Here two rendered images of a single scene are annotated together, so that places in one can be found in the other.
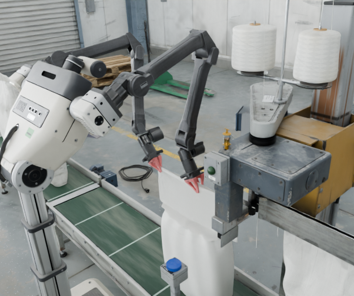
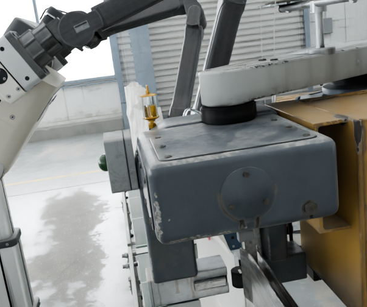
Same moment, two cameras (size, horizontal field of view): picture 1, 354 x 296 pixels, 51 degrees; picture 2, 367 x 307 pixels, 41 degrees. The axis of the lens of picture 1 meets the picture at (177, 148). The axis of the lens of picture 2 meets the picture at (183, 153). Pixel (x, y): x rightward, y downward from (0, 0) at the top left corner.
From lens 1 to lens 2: 90 cm
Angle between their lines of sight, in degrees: 33
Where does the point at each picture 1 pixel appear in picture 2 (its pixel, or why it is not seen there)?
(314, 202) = (359, 284)
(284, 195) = (152, 212)
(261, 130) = (205, 88)
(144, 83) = (81, 23)
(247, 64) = not seen: outside the picture
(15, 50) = not seen: hidden behind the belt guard
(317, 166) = (263, 160)
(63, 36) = not seen: hidden behind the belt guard
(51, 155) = not seen: outside the picture
